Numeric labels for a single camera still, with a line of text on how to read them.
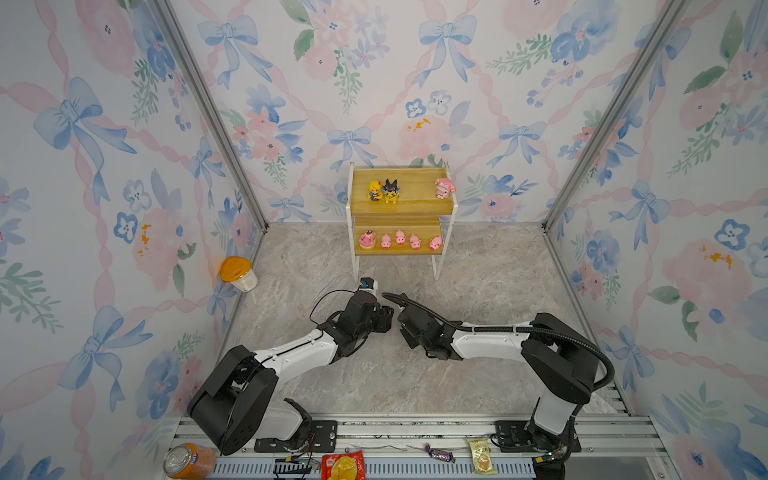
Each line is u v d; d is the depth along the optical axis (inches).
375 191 30.9
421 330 27.1
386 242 36.0
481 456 27.7
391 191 30.1
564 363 18.3
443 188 30.7
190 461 24.3
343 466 27.1
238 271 36.9
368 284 30.7
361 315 26.5
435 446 28.9
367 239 35.6
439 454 28.1
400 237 36.4
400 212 31.0
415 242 36.0
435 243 36.0
